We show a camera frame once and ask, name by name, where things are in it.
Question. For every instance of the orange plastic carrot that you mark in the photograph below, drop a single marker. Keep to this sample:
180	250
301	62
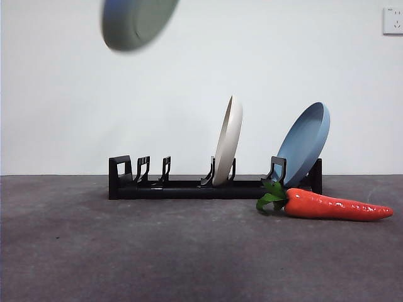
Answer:
321	206

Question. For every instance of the green plate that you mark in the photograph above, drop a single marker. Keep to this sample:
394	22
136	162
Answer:
138	25

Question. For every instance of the cream plate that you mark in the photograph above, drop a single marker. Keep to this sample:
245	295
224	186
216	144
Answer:
228	144

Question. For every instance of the black plate rack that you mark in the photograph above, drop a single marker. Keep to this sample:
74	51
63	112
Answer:
189	192

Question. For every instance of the blue plate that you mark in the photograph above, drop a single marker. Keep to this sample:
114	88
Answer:
303	141

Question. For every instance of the white wall socket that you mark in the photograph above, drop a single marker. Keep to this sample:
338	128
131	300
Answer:
393	20

